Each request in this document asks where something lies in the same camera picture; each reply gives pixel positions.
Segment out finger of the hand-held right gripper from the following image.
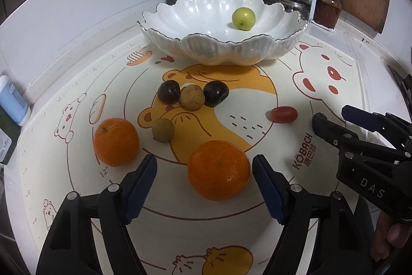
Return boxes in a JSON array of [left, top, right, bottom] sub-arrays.
[[342, 105, 412, 150], [312, 113, 412, 163]]

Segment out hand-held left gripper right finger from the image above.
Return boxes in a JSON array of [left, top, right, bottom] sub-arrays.
[[252, 154, 377, 275]]

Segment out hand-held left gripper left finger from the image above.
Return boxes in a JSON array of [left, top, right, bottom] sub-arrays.
[[37, 154, 158, 275]]

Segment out red cherry tomato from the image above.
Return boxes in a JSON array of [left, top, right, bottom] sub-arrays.
[[270, 106, 297, 123]]

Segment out orange mandarin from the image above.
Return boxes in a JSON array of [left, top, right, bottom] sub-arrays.
[[93, 118, 140, 167], [187, 140, 251, 201]]

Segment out brown longan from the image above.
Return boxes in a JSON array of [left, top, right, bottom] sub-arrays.
[[151, 118, 175, 143], [179, 85, 205, 111]]

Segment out dark purple plum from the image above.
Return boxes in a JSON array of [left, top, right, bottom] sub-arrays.
[[203, 81, 230, 108], [157, 81, 181, 104]]

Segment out white scalloped bowl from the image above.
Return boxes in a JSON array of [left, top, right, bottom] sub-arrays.
[[138, 0, 311, 66]]

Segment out person's right hand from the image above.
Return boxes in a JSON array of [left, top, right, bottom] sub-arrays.
[[373, 209, 412, 263]]

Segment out bear printed baking mat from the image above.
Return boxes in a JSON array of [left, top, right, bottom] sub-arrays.
[[16, 33, 369, 275]]

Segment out red sauce jar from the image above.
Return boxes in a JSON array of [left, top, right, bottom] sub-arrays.
[[314, 0, 342, 29]]

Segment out steel pan lid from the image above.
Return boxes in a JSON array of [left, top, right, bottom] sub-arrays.
[[270, 0, 311, 14]]

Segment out green packet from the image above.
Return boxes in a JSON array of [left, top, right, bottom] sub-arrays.
[[0, 107, 21, 165]]

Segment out green round fruit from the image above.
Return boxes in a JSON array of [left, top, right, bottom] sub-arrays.
[[232, 7, 256, 31]]

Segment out blue and white bottle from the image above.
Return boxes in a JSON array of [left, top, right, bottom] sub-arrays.
[[0, 75, 32, 127]]

